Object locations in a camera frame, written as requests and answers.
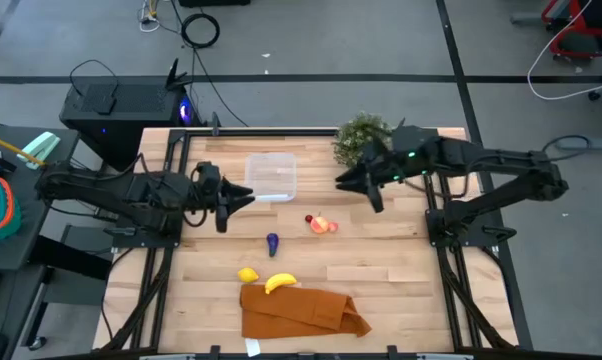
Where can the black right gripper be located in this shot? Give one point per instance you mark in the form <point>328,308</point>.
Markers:
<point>383,165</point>

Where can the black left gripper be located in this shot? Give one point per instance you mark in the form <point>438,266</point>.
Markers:
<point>216,200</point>

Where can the clear plastic tupperware container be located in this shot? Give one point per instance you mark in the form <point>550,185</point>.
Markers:
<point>271,175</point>

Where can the small red toy strawberry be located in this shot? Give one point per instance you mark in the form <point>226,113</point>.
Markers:
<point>333,226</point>

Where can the pink orange toy peach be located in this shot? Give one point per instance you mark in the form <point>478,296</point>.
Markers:
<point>319,225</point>

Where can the purple toy eggplant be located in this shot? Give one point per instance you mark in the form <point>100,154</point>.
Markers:
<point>272,243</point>

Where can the red toy cherry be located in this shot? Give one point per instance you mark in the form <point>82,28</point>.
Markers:
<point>309,218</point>

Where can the yellow toy lemon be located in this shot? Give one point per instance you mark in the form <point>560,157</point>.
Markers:
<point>248,275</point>

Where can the yellow toy banana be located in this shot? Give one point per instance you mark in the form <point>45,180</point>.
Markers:
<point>278,281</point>

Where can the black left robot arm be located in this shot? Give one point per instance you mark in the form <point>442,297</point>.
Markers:
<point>106,192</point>

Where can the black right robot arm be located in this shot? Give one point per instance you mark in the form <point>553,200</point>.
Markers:
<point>506,160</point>

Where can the small green potted plant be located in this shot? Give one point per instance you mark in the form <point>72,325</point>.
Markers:
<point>356,137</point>

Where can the orange brown folded cloth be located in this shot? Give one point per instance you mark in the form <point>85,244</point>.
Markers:
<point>301,312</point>

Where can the black wifi antenna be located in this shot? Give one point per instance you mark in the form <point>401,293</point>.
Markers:
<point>173,77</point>

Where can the black computer tower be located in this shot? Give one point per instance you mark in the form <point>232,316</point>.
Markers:
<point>126,107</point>

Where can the small white paper label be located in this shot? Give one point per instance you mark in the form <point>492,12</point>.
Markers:
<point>252,347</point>

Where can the small black box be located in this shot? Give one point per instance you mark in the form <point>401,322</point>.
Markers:
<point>105,104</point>

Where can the flat black box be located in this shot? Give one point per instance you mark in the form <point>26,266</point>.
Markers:
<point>213,2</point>

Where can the mint green stapler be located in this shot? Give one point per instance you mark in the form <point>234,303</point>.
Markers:
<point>41,145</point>

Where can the black side table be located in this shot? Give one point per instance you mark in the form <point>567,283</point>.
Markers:
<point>31,250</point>

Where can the grey metal bar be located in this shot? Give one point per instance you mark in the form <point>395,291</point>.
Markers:
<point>586,144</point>

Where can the teal orange plastic object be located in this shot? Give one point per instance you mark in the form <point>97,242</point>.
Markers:
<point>1,220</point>

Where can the red black cart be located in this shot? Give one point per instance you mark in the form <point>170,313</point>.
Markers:
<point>576,50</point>

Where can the black metal table frame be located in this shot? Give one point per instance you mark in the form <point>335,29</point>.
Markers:
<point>261,133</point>

